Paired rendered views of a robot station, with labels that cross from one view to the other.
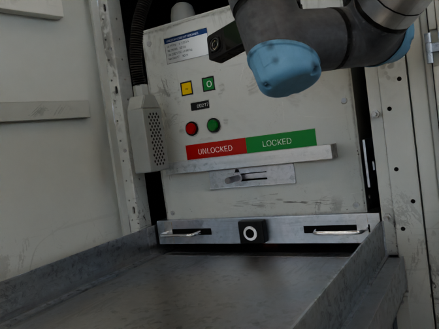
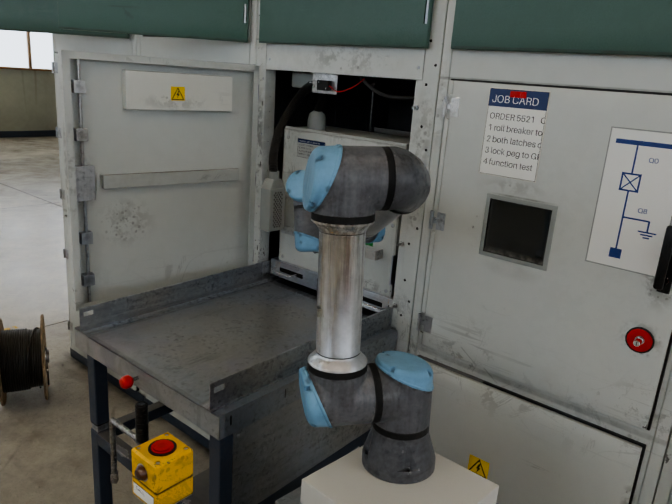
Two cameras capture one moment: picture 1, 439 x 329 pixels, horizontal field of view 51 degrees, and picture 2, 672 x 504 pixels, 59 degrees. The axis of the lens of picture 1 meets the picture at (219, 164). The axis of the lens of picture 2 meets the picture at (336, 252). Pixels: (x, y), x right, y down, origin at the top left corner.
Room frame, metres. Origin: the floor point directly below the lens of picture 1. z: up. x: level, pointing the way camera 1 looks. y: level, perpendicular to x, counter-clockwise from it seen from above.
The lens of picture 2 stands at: (-0.82, -0.37, 1.56)
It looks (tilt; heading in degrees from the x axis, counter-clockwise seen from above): 16 degrees down; 9
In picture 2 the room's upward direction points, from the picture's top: 4 degrees clockwise
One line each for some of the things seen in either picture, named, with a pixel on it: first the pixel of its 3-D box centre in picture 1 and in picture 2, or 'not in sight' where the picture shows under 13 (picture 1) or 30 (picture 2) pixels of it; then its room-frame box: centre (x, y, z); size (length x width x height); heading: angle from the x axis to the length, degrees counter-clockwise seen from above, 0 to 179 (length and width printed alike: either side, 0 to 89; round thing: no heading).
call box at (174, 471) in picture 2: not in sight; (162, 471); (0.04, 0.06, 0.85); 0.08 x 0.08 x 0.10; 60
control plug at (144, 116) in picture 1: (148, 134); (273, 204); (1.07, 0.15, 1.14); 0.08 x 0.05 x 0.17; 150
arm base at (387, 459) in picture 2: not in sight; (399, 440); (0.26, -0.36, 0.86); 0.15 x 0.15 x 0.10
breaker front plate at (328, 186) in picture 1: (242, 117); (334, 211); (1.02, -0.06, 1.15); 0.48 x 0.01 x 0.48; 60
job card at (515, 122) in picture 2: not in sight; (512, 134); (0.68, -0.54, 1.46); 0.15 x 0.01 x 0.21; 60
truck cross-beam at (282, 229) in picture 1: (259, 228); (332, 284); (1.04, -0.07, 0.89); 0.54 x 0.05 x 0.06; 60
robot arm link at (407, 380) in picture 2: not in sight; (399, 388); (0.26, -0.35, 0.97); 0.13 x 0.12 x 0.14; 113
